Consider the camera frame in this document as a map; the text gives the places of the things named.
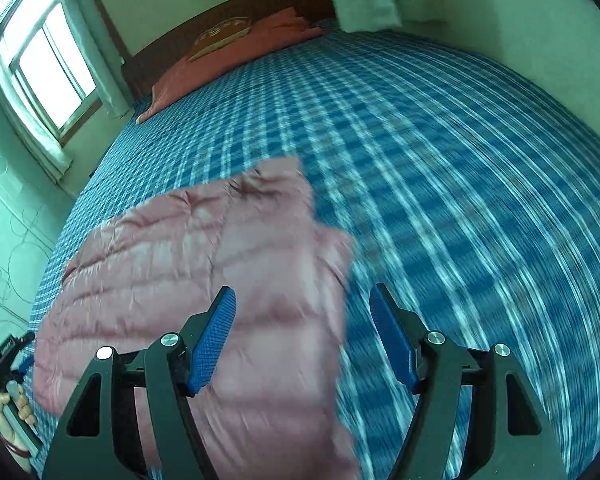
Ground person's left hand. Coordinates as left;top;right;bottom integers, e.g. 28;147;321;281
0;390;39;476

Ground bright bedroom window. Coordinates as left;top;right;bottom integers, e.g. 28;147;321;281
0;0;102;145

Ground white patterned wardrobe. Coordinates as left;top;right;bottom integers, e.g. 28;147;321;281
0;105;73;343

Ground orange-red pillow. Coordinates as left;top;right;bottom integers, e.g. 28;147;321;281
136;8;323;125

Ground pink puffer down jacket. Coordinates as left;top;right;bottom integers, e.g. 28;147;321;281
32;157;358;479

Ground blue plaid bed sheet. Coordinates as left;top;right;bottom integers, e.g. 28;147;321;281
30;23;600;479

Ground pale window curtain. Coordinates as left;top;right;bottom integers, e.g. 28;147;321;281
61;0;132;117

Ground dark wooden headboard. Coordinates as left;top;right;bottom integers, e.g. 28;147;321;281
121;0;337;101

